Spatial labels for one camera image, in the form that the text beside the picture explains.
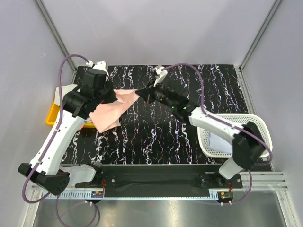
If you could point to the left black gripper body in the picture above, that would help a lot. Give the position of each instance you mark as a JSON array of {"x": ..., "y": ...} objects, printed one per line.
[{"x": 107, "y": 95}]

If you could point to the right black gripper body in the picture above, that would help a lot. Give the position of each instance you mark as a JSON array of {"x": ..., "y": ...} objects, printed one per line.
[{"x": 158, "y": 93}]

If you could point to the pink towel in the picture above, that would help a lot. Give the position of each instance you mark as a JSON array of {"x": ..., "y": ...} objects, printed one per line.
[{"x": 106, "y": 116}]

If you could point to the light blue towel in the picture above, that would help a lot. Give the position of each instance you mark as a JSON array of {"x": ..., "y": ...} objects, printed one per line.
[{"x": 218, "y": 144}]

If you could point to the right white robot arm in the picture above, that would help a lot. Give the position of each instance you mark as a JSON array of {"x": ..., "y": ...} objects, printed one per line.
[{"x": 245, "y": 139}]

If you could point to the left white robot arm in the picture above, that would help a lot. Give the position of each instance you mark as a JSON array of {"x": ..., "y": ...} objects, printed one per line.
[{"x": 44, "y": 169}]

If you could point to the cream white towel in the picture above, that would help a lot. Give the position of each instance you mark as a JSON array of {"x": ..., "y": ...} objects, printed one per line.
[{"x": 65, "y": 90}]

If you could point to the black marble pattern mat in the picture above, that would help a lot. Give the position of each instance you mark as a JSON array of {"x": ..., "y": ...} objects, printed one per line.
[{"x": 150, "y": 134}]

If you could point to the yellow plastic tray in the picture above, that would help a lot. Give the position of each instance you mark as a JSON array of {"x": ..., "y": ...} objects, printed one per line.
[{"x": 52, "y": 115}]

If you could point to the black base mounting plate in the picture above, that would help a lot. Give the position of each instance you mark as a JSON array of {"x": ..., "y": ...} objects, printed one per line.
[{"x": 160, "y": 181}]

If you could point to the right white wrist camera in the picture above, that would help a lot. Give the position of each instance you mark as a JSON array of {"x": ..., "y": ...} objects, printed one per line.
[{"x": 160, "y": 73}]

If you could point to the left aluminium frame post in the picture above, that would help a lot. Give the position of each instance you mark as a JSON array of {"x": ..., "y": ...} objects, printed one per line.
[{"x": 51, "y": 26}]

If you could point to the aluminium frame post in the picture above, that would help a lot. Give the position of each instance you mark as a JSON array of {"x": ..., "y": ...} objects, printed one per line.
[
  {"x": 269, "y": 17},
  {"x": 51, "y": 26}
]

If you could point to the right aluminium frame post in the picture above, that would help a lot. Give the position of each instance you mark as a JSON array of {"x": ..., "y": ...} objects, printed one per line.
[{"x": 269, "y": 17}]

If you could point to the slotted cable duct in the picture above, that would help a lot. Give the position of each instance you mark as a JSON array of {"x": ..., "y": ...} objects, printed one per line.
[{"x": 78, "y": 194}]

